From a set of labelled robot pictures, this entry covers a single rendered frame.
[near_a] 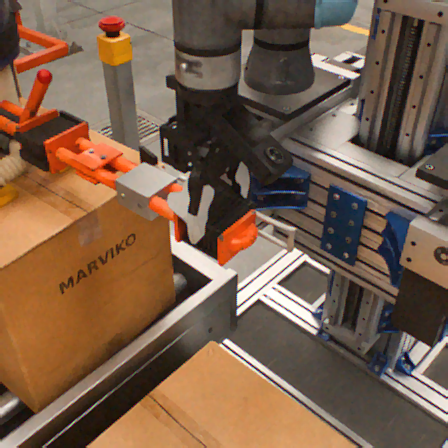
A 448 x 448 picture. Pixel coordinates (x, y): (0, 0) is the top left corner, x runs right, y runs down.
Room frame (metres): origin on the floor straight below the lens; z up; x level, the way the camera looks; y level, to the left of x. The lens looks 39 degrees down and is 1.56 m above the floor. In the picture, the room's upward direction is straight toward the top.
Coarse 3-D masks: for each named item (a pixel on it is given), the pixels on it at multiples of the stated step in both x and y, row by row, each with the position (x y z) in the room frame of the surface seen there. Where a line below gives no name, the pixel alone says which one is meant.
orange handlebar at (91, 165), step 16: (32, 32) 1.26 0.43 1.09; (48, 48) 1.17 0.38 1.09; (64, 48) 1.18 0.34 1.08; (16, 64) 1.09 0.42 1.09; (32, 64) 1.12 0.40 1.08; (16, 112) 0.89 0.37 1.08; (0, 128) 0.85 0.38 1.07; (80, 144) 0.79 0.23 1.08; (96, 144) 0.78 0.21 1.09; (64, 160) 0.75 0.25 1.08; (80, 160) 0.73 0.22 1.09; (96, 160) 0.73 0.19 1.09; (112, 160) 0.74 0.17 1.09; (96, 176) 0.70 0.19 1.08; (112, 176) 0.69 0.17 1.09; (160, 208) 0.62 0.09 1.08; (240, 240) 0.55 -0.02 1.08
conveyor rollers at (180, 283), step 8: (176, 272) 1.04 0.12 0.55; (176, 280) 1.01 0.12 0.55; (184, 280) 1.02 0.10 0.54; (176, 288) 1.00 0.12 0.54; (184, 288) 1.01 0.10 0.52; (0, 384) 0.73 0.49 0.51; (8, 392) 0.68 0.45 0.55; (0, 400) 0.66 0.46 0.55; (8, 400) 0.66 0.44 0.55; (16, 400) 0.67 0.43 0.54; (0, 408) 0.65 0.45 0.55; (8, 408) 0.65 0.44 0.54; (16, 408) 0.66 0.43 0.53; (0, 416) 0.63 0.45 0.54; (8, 416) 0.64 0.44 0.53; (32, 416) 0.63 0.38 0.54; (0, 424) 0.63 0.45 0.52
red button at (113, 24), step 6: (108, 18) 1.50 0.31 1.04; (114, 18) 1.50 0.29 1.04; (120, 18) 1.50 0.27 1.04; (102, 24) 1.47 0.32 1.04; (108, 24) 1.46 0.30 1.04; (114, 24) 1.46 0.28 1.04; (120, 24) 1.47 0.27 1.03; (102, 30) 1.47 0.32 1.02; (108, 30) 1.45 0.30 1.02; (114, 30) 1.45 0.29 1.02; (120, 30) 1.47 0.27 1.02; (108, 36) 1.47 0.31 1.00; (114, 36) 1.47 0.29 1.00
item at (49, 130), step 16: (48, 112) 0.85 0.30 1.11; (64, 112) 0.86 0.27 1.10; (16, 128) 0.80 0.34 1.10; (32, 128) 0.82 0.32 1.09; (48, 128) 0.82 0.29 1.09; (64, 128) 0.82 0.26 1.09; (80, 128) 0.80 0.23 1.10; (32, 144) 0.76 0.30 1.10; (48, 144) 0.75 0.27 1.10; (64, 144) 0.78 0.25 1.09; (32, 160) 0.77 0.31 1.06; (48, 160) 0.76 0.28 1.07
